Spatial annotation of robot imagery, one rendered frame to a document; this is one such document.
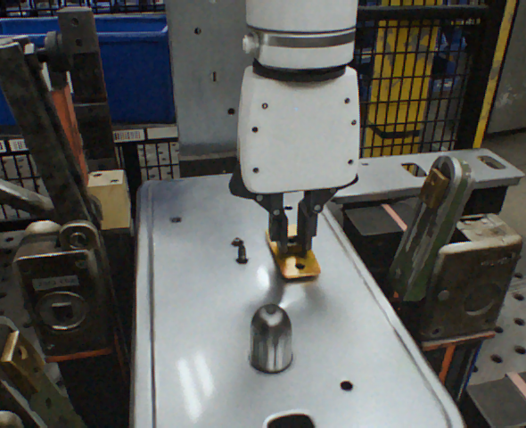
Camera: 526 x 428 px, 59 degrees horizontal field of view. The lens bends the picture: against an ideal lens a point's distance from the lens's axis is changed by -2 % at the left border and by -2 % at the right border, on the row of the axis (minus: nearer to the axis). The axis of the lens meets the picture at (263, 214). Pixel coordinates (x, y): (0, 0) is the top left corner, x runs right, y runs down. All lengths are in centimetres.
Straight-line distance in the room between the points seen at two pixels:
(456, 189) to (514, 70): 294
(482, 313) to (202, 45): 46
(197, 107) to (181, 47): 8
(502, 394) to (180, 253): 31
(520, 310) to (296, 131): 68
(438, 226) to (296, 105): 16
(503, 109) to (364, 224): 286
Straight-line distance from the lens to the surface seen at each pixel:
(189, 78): 66
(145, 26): 88
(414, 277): 45
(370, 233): 56
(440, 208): 42
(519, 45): 330
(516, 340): 90
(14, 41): 40
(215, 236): 50
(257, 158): 38
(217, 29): 65
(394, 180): 64
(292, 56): 35
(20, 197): 42
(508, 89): 336
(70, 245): 42
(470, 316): 51
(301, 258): 46
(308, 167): 40
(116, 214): 50
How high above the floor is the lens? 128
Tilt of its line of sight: 31 degrees down
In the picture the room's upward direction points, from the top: straight up
